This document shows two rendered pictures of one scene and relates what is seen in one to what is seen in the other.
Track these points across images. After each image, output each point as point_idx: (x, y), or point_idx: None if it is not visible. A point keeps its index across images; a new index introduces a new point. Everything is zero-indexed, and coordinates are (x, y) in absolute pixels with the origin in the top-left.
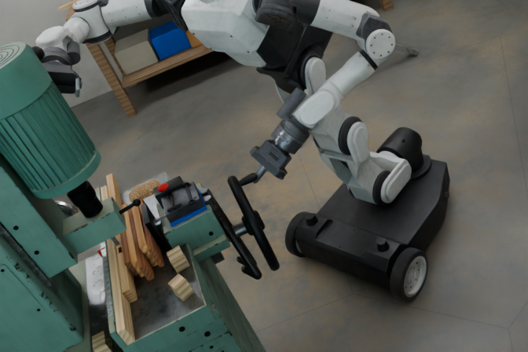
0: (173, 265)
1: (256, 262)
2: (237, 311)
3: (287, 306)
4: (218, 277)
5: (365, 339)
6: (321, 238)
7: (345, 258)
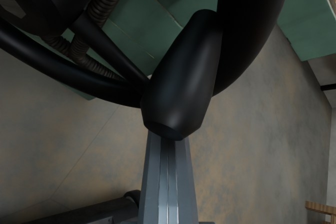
0: None
1: (71, 57)
2: (94, 51)
3: (104, 146)
4: (127, 35)
5: (0, 164)
6: (106, 222)
7: (64, 223)
